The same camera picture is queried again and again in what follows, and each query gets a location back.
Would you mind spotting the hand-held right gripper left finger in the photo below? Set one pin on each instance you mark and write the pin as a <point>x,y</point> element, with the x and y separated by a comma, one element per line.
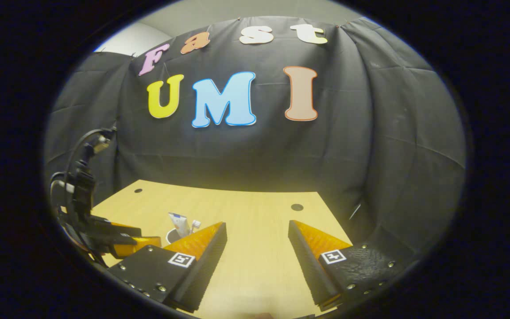
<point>206,270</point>

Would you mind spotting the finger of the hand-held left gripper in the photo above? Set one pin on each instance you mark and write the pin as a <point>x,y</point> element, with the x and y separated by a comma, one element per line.
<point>113,230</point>

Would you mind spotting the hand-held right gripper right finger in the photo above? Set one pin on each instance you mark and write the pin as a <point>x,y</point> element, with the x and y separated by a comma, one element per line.
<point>308,266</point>

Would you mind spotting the pale pink toothbrush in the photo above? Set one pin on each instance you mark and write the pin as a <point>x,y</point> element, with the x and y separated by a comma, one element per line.
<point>195,225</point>

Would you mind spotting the white cup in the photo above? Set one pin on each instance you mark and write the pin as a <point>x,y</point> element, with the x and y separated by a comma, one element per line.
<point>171,237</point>

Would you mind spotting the white toothpaste tube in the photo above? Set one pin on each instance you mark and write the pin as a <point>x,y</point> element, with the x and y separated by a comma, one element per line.
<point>179,223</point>

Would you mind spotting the light wooden desktop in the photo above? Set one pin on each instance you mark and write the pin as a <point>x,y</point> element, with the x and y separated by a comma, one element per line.
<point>255,221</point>

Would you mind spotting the black backdrop cloth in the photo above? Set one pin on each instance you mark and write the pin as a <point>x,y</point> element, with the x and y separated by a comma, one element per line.
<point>259,155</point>

